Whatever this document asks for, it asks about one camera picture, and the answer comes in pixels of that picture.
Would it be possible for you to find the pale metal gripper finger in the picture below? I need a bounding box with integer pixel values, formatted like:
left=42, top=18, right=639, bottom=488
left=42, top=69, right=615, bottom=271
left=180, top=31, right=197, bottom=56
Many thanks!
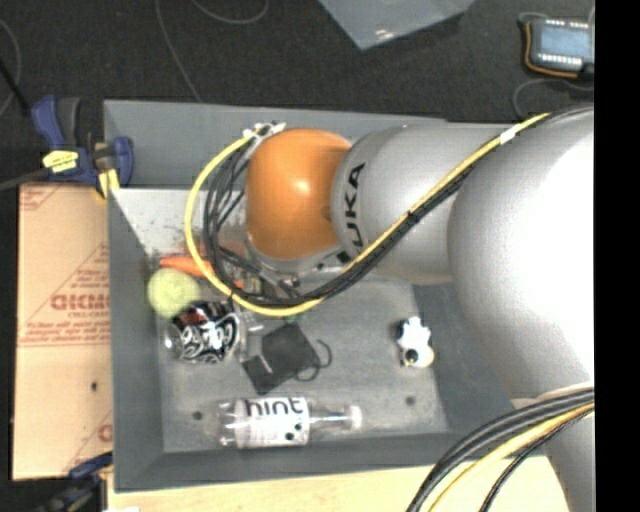
left=240, top=335, right=274, bottom=374
left=239, top=310, right=265, bottom=336

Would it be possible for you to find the black cloth pouch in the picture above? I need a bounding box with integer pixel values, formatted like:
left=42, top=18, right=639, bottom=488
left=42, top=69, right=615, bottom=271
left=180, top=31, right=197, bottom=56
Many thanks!
left=241, top=322, right=334, bottom=395

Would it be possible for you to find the black and red crushed can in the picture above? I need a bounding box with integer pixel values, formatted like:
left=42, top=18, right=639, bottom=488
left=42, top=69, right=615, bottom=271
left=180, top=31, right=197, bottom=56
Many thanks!
left=164, top=299, right=242, bottom=365

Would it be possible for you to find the clear plastic bottle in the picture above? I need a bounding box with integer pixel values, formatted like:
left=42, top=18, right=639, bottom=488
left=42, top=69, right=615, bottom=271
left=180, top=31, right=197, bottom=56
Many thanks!
left=215, top=396, right=363, bottom=450

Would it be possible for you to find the pale green ball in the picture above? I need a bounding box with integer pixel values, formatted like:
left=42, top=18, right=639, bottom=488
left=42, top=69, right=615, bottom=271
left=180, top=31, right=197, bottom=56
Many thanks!
left=146, top=268, right=202, bottom=319

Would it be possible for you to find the orange toy carrot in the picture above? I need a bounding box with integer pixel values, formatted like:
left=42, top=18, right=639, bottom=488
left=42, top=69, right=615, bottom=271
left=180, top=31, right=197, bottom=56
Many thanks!
left=158, top=255, right=246, bottom=290

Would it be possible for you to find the grey metal bin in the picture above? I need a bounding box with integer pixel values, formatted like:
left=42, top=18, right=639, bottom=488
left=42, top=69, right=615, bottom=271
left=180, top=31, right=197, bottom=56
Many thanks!
left=103, top=99, right=522, bottom=491

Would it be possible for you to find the white and black toy animal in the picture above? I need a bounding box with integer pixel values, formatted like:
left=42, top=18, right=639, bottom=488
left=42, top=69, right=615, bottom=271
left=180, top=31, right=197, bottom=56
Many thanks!
left=396, top=316, right=436, bottom=369

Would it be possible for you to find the brown cardboard board, red print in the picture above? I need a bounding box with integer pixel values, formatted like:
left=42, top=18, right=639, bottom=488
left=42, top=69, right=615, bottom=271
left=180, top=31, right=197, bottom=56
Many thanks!
left=12, top=182, right=114, bottom=481

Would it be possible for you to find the black cylinder on white bracket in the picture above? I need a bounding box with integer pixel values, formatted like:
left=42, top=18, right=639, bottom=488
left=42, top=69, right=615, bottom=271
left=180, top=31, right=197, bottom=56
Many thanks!
left=312, top=249, right=352, bottom=275

